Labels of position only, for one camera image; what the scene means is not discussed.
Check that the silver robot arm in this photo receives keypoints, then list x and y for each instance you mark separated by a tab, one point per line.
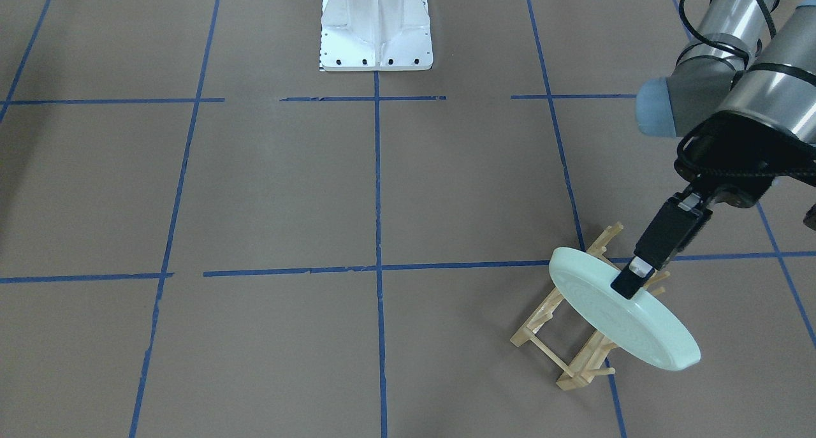
741	98

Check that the light green round plate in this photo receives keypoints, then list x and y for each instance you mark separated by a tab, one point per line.
641	325

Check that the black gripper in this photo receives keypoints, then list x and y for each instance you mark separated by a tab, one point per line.
733	150

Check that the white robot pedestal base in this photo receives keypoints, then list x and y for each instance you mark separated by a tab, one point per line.
370	35

